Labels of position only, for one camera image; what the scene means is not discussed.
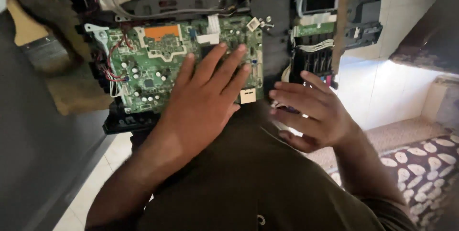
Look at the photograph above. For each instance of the person's right hand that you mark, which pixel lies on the person's right hand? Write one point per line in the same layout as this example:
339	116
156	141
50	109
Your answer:
322	116

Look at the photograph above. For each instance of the person's left hand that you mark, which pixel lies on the person's left hand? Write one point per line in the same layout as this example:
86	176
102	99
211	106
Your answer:
193	109

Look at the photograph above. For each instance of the large green circuit board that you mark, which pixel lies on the large green circuit board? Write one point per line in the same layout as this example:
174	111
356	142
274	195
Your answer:
157	62

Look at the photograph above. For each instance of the black ink cartridge carriage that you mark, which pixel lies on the black ink cartridge carriage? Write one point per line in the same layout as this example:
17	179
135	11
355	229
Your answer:
315	62

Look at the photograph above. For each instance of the small green circuit board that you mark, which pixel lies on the small green circuit board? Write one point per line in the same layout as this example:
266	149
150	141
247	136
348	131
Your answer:
315	29

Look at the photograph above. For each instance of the person's olive green shirt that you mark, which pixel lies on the person's olive green shirt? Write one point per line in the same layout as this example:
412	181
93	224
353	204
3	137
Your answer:
251	181

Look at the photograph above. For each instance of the black plastic printer part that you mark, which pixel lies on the black plastic printer part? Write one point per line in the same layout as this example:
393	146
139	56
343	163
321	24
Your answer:
364	9

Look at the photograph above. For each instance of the black printer chassis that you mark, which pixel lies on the black printer chassis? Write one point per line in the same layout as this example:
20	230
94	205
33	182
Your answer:
272	9

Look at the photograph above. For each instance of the maroon mat with white ovals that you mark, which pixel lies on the maroon mat with white ovals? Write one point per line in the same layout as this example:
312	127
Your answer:
426	173

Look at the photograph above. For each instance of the dark stone ledge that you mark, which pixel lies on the dark stone ledge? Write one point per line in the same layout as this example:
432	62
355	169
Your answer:
430	37

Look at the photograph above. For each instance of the dark grey cabinet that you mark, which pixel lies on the dark grey cabinet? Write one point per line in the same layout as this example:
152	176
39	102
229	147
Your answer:
36	134

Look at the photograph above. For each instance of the brown cloth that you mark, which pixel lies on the brown cloth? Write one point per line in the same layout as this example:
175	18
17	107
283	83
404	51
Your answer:
61	12

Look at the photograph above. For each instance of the white metal bracket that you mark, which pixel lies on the white metal bracket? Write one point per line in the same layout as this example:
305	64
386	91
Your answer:
98	32

